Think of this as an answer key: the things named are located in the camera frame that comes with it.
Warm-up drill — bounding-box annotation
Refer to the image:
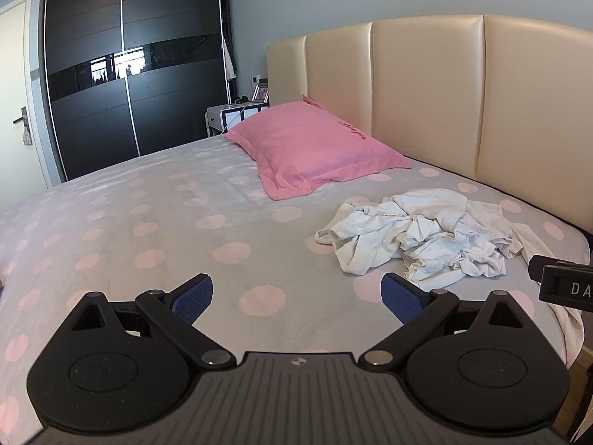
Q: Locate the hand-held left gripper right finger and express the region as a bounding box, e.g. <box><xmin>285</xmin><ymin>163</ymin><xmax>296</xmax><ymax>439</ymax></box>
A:
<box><xmin>358</xmin><ymin>273</ymin><xmax>529</xmax><ymax>372</ymax></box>

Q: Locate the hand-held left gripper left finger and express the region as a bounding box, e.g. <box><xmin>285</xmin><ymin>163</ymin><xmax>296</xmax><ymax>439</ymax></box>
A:
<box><xmin>69</xmin><ymin>274</ymin><xmax>235</xmax><ymax>368</ymax></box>

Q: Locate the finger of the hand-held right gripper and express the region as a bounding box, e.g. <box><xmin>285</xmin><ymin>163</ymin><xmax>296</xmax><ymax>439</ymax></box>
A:
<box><xmin>529</xmin><ymin>255</ymin><xmax>593</xmax><ymax>284</ymax></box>

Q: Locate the grey pink-dotted bed sheet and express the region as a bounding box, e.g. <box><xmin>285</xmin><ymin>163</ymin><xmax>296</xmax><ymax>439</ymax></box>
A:
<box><xmin>0</xmin><ymin>136</ymin><xmax>593</xmax><ymax>445</ymax></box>

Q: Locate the crumpled white garment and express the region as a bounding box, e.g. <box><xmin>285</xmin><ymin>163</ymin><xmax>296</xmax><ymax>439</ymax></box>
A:
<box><xmin>315</xmin><ymin>188</ymin><xmax>524</xmax><ymax>290</ymax></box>

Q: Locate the white nightstand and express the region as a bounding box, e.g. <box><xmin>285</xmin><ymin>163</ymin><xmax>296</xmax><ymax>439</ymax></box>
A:
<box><xmin>206</xmin><ymin>102</ymin><xmax>270</xmax><ymax>137</ymax></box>

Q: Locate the pink pillow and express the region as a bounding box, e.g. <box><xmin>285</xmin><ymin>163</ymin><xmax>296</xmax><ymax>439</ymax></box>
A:
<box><xmin>225</xmin><ymin>95</ymin><xmax>413</xmax><ymax>201</ymax></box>

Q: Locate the black sliding-door wardrobe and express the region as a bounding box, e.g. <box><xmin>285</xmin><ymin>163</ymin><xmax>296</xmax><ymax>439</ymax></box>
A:
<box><xmin>42</xmin><ymin>0</ymin><xmax>232</xmax><ymax>181</ymax></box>

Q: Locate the cream padded headboard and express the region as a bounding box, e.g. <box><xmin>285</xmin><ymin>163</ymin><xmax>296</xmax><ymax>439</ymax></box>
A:
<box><xmin>266</xmin><ymin>15</ymin><xmax>593</xmax><ymax>237</ymax></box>

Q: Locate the white hanging cloth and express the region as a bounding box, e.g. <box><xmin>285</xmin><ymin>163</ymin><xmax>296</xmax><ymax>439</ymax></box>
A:
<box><xmin>221</xmin><ymin>32</ymin><xmax>237</xmax><ymax>82</ymax></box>

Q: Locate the white door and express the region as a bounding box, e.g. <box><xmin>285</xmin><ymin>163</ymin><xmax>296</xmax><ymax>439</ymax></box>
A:
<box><xmin>0</xmin><ymin>0</ymin><xmax>52</xmax><ymax>214</ymax></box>

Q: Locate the door handle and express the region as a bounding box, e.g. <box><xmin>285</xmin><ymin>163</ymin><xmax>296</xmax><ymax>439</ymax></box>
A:
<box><xmin>13</xmin><ymin>106</ymin><xmax>32</xmax><ymax>146</ymax></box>

